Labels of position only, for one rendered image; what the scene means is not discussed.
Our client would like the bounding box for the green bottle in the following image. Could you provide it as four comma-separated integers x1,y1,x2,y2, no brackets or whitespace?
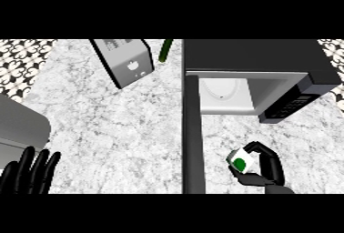
157,38,175,64

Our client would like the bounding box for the dark grey microwave door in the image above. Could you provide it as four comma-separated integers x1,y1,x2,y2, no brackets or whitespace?
182,74,207,195

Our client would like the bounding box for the grey rounded appliance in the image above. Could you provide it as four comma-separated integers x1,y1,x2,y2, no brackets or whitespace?
0,93,52,169

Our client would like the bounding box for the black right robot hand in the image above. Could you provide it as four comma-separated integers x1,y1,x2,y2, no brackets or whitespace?
231,140,296,195

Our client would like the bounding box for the white green milk carton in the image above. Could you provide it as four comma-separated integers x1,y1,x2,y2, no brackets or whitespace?
226,147,259,175

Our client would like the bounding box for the black microwave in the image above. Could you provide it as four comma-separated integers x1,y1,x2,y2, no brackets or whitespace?
184,38,344,125

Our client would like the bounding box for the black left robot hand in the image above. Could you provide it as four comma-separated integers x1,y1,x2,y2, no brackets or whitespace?
0,146,63,195

